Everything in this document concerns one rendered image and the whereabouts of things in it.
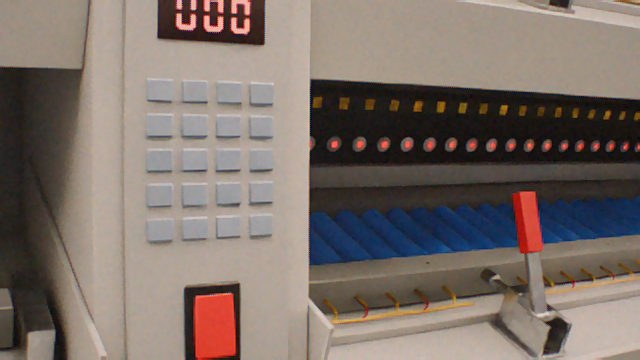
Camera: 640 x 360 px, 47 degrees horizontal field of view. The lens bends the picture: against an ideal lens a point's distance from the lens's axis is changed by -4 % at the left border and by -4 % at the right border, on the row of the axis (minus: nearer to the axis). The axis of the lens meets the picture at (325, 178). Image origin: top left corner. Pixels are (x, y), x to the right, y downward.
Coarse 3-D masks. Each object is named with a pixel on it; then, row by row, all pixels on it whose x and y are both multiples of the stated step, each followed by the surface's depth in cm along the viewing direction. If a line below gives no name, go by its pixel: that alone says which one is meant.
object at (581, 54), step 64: (320, 0) 34; (384, 0) 35; (448, 0) 37; (512, 0) 42; (576, 0) 48; (320, 64) 35; (384, 64) 37; (448, 64) 38; (512, 64) 40; (576, 64) 43
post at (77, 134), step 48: (96, 0) 28; (96, 48) 29; (48, 96) 37; (96, 96) 29; (48, 144) 37; (96, 144) 29; (48, 192) 37; (96, 192) 29; (288, 192) 33; (96, 240) 29; (288, 240) 33; (96, 288) 29; (288, 288) 33; (288, 336) 33
